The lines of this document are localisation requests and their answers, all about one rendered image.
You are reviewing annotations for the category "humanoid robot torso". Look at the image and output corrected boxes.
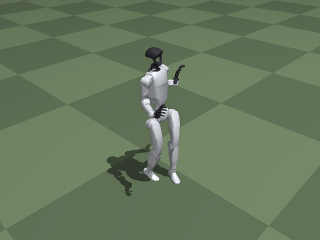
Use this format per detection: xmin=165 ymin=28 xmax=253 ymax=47
xmin=144 ymin=65 xmax=170 ymax=123

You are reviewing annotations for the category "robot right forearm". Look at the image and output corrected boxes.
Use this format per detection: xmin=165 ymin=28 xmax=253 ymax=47
xmin=140 ymin=100 xmax=160 ymax=119

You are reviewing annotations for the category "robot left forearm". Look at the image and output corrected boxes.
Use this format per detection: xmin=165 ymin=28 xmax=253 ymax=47
xmin=168 ymin=79 xmax=179 ymax=87

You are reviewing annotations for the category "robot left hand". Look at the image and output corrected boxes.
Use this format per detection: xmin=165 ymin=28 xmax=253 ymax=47
xmin=173 ymin=65 xmax=185 ymax=85

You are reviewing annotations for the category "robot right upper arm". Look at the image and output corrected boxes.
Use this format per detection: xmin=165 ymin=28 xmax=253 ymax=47
xmin=140 ymin=74 xmax=153 ymax=105

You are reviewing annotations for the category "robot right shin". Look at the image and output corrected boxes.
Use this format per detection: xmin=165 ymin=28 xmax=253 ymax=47
xmin=146 ymin=150 xmax=161 ymax=174

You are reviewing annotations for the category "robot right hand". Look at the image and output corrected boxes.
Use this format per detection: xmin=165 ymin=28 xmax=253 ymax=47
xmin=154 ymin=104 xmax=168 ymax=119

